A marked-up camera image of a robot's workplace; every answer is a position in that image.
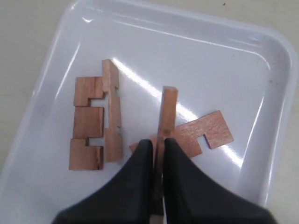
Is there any white plastic tray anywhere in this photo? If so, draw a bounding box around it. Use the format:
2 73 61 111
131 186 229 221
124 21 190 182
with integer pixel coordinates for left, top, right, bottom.
0 0 299 224

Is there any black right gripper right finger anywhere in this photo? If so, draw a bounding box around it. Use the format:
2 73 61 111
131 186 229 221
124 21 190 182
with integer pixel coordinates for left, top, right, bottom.
163 139 276 224

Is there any wooden notched piece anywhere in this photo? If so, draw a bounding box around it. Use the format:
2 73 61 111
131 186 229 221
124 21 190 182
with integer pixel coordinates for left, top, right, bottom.
102 59 123 162
128 110 234 161
149 86 178 224
69 77 104 170

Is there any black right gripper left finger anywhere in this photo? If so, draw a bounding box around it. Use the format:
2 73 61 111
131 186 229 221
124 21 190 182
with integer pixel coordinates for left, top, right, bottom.
53 140 153 224

